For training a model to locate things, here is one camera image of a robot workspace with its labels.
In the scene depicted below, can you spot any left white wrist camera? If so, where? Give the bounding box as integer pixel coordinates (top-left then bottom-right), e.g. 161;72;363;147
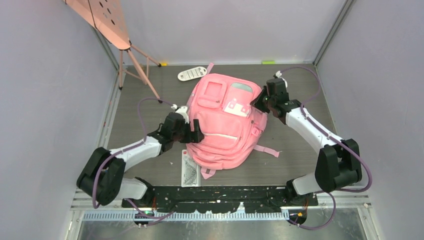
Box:
175;105;190;124

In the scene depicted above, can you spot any clear plastic stationery pack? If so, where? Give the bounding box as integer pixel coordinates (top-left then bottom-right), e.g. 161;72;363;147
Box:
181;149;201;188

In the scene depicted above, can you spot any green tape marker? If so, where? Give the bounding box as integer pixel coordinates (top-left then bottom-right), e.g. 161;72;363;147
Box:
261;60;276;65

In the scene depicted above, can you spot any pink student backpack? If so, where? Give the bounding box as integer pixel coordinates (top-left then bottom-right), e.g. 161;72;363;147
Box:
186;63;280;180

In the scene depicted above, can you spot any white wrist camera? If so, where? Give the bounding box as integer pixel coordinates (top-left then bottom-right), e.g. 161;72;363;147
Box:
175;105;190;124
273;70;288;88

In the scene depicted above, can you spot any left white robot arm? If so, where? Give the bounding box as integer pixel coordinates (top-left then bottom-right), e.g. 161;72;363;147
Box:
76;110;205;209

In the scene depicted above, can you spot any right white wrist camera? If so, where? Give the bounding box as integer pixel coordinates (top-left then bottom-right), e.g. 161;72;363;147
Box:
273;70;288;88

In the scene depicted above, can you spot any white oval tag card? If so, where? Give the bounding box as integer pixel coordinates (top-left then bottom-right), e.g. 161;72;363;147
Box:
177;66;208;82

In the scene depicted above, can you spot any pink tripod stand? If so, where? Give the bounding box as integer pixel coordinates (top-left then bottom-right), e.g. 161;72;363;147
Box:
64;0;164;103

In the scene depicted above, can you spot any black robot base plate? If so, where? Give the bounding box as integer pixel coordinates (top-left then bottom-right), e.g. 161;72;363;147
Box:
121;185;318;214

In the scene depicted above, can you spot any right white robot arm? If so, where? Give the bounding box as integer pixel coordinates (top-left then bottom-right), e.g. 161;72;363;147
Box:
250;78;363;205

